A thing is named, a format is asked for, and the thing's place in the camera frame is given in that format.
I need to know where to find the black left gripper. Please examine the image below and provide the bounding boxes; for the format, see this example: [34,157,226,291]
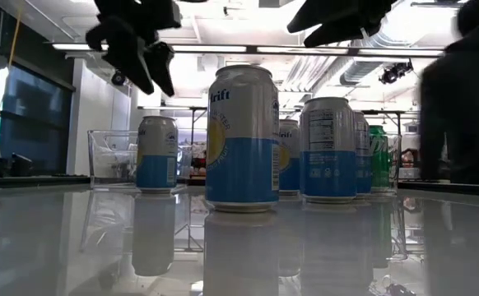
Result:
[85,0,183,98]

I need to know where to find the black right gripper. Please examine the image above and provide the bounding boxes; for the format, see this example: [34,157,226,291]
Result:
[286,0,398,49]

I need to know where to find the green Sprite soda can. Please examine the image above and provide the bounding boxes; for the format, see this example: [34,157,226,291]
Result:
[369,125,390,194]

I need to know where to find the black round ceiling lamp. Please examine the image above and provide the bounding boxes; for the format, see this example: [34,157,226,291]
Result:
[110,70,128,87]

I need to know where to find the long ceiling light fixture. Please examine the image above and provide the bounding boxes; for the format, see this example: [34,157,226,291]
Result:
[52,42,446,58]

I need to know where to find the black ceiling spotlight cluster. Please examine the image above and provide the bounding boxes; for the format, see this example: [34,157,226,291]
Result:
[378,59,414,86]

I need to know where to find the clear plastic bin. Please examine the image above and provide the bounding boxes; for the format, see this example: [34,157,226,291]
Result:
[366,133,403,195]
[86,130,191,191]

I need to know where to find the person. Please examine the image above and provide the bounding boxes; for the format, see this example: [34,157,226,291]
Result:
[418,0,479,186]

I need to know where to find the silver ceiling air duct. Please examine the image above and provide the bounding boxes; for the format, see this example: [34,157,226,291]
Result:
[340,57,383,86]

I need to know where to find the black aluminium table frame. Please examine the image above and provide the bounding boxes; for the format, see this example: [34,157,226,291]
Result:
[0,174,479,197]

